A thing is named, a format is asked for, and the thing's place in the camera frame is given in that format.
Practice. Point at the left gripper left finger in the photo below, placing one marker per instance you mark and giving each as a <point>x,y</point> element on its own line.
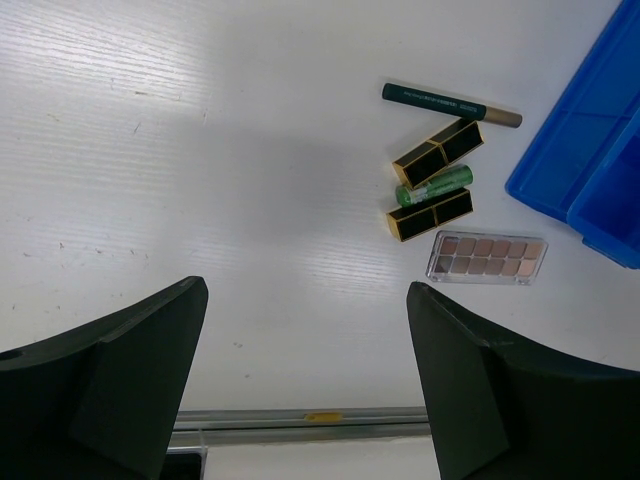
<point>100,401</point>

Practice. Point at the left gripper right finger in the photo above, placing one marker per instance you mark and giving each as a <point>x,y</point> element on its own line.
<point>501,406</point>

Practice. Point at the dark green mascara tube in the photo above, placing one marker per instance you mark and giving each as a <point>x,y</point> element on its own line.
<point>451,106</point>

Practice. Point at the eyeshadow palette clear case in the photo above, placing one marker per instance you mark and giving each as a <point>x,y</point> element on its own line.
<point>482,258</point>

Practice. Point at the lower black gold lipstick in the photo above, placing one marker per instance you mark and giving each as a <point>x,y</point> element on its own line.
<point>406,223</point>

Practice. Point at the black gold lipstick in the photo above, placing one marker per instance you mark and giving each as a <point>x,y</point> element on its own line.
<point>437,153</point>
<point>406,223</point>

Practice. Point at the green lip balm tube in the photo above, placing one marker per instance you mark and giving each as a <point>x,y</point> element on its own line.
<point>444,183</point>

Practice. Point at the blue plastic organizer bin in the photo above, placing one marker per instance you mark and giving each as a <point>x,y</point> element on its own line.
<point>582,168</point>

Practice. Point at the upper black gold lipstick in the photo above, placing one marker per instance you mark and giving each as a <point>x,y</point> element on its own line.
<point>437,153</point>

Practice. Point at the front aluminium rail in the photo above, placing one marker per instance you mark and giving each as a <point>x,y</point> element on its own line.
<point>201,430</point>

